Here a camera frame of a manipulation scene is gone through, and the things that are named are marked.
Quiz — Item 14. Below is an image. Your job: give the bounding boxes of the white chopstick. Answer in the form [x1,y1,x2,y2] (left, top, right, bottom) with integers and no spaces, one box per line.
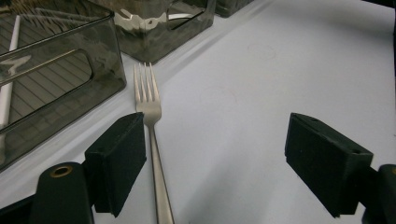
[0,14,21,130]

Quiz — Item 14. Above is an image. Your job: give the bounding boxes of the metal forks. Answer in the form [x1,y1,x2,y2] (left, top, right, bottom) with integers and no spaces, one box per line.
[167,12,195,21]

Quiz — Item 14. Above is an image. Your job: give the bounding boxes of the smoky clear plastic bin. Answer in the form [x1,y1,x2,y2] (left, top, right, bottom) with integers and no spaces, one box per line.
[90,0,218,64]
[214,0,255,19]
[0,0,128,173]

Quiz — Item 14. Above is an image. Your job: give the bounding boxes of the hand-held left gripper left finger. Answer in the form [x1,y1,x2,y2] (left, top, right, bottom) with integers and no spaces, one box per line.
[84,112,148,218]

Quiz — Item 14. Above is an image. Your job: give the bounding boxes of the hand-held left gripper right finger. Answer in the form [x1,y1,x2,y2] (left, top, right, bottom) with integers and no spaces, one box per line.
[284,112,375,218]

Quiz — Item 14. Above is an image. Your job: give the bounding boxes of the steel fork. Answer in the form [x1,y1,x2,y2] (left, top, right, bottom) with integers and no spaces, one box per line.
[133,62,176,224]

